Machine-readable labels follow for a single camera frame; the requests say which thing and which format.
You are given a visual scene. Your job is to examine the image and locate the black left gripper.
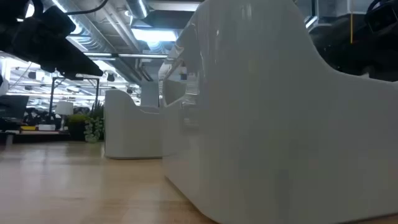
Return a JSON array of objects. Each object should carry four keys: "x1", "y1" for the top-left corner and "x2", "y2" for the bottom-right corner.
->
[{"x1": 0, "y1": 15, "x2": 104, "y2": 78}]

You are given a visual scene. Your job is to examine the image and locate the white plastic basket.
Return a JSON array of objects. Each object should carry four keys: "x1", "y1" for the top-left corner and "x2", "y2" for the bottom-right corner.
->
[
  {"x1": 158, "y1": 0, "x2": 398, "y2": 224},
  {"x1": 104, "y1": 89, "x2": 163, "y2": 160}
]

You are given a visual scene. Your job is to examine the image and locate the white table lamp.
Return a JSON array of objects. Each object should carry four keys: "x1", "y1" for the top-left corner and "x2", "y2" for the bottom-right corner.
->
[{"x1": 55, "y1": 101, "x2": 75, "y2": 132}]

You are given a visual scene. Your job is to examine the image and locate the yellow-green plant in dark pot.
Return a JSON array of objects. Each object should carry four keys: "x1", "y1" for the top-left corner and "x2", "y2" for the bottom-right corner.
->
[{"x1": 65, "y1": 113, "x2": 91, "y2": 141}]

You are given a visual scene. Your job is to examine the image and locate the long ceiling light bar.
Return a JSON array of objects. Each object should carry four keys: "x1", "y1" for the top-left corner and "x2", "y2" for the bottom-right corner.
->
[{"x1": 83, "y1": 52, "x2": 169, "y2": 60}]

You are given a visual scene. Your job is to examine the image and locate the pale green trailing plant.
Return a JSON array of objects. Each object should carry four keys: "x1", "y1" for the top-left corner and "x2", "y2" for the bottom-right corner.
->
[{"x1": 83, "y1": 118, "x2": 105, "y2": 144}]

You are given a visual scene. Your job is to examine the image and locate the black monitor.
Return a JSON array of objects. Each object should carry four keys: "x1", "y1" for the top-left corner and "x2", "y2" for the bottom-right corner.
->
[{"x1": 0, "y1": 95, "x2": 30, "y2": 121}]

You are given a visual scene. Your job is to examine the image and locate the dark low ledge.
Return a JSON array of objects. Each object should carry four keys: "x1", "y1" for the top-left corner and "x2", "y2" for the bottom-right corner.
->
[{"x1": 0, "y1": 130, "x2": 105, "y2": 145}]

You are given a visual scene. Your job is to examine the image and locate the black metal frame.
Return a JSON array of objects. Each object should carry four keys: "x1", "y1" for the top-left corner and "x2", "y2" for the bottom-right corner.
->
[{"x1": 48, "y1": 77, "x2": 101, "y2": 116}]

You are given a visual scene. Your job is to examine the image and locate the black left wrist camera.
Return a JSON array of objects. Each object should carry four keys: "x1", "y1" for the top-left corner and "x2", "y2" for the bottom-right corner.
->
[{"x1": 40, "y1": 5, "x2": 77, "y2": 39}]

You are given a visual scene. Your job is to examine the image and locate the black camera cable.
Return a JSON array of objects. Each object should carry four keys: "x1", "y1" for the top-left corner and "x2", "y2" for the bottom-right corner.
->
[{"x1": 66, "y1": 0, "x2": 110, "y2": 16}]

